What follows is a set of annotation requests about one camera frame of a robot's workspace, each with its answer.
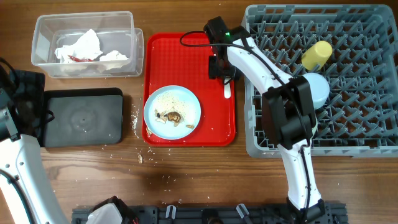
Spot white plastic spoon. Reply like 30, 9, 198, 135
223, 83, 231, 99

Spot light blue plate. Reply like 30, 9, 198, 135
143, 85, 201, 140

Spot yellow cup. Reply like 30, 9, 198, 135
302, 40, 333, 71

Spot small white napkin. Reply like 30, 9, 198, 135
99, 50, 129, 70

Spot light blue bowl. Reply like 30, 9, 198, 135
303, 73, 330, 110

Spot large white napkin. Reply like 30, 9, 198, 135
55, 29, 103, 63

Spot red snack wrapper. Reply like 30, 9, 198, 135
68, 55, 93, 63

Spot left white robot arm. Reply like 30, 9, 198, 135
1, 59, 68, 223

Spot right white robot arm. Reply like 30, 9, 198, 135
203, 17, 325, 223

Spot clear plastic waste bin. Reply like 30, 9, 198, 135
31, 11, 144, 78

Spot grey dishwasher rack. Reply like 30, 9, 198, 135
242, 4, 397, 157

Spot red serving tray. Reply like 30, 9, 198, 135
142, 33, 236, 147

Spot food crumb on table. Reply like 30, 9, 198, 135
137, 154, 144, 164

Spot black rectangular tray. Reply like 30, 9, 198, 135
37, 88, 124, 147

